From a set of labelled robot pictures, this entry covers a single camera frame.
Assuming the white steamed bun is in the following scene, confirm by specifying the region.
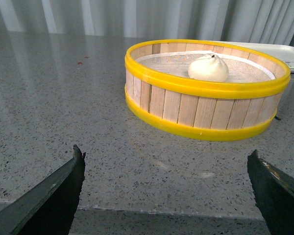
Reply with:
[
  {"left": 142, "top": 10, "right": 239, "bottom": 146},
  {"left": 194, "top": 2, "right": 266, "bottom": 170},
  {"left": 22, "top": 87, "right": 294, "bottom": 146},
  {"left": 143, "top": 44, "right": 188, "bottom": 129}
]
[{"left": 188, "top": 53, "right": 229, "bottom": 82}]

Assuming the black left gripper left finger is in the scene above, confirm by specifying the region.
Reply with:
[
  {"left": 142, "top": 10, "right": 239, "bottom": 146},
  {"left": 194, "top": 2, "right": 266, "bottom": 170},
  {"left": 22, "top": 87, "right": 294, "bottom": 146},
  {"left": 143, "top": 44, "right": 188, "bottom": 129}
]
[{"left": 0, "top": 145, "right": 86, "bottom": 235}]

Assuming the wooden steamer with yellow rims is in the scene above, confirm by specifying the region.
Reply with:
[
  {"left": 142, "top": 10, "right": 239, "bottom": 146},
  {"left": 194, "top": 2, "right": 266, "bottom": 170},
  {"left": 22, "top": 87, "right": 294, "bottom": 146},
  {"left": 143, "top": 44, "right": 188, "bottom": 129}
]
[{"left": 124, "top": 39, "right": 291, "bottom": 141}]

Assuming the white mesh steamer liner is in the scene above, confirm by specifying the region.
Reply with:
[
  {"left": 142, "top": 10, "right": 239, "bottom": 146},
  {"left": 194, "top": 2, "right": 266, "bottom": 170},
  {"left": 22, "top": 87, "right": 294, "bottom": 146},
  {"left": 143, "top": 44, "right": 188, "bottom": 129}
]
[{"left": 136, "top": 50, "right": 275, "bottom": 83}]

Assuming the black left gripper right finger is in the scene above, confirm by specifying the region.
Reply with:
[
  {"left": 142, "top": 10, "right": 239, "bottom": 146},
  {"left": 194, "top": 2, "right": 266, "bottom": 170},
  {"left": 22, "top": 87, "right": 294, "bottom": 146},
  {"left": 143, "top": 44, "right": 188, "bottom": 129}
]
[{"left": 247, "top": 150, "right": 294, "bottom": 235}]

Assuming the white bear tray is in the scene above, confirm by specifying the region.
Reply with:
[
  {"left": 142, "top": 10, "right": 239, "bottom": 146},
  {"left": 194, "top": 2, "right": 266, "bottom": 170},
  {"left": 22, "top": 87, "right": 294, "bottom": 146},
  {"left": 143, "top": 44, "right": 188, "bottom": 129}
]
[{"left": 220, "top": 41, "right": 294, "bottom": 73}]

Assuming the grey curtain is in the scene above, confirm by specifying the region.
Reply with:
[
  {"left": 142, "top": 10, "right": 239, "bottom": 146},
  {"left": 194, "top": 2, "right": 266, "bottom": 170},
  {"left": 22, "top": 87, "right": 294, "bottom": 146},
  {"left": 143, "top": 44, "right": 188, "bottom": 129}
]
[{"left": 0, "top": 0, "right": 294, "bottom": 47}]

